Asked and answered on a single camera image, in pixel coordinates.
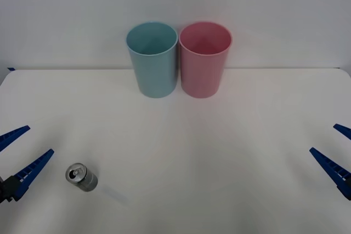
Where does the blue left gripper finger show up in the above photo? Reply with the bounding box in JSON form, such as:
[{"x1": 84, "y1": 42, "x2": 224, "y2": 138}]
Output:
[
  {"x1": 0, "y1": 125, "x2": 31, "y2": 153},
  {"x1": 6, "y1": 149, "x2": 55, "y2": 202}
]

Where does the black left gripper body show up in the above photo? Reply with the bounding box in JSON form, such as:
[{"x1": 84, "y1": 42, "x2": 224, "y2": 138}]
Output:
[{"x1": 0, "y1": 175, "x2": 13, "y2": 205}]

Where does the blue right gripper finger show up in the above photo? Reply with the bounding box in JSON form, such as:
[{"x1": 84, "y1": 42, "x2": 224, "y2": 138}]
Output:
[
  {"x1": 332, "y1": 123, "x2": 351, "y2": 142},
  {"x1": 309, "y1": 147, "x2": 351, "y2": 201}
]

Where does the pink plastic bin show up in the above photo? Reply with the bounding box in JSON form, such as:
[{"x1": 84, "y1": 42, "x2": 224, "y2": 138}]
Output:
[{"x1": 178, "y1": 21, "x2": 233, "y2": 99}]

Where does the pale blue plastic bin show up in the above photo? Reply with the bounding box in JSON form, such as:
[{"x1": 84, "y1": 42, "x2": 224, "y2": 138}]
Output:
[{"x1": 126, "y1": 21, "x2": 179, "y2": 99}]

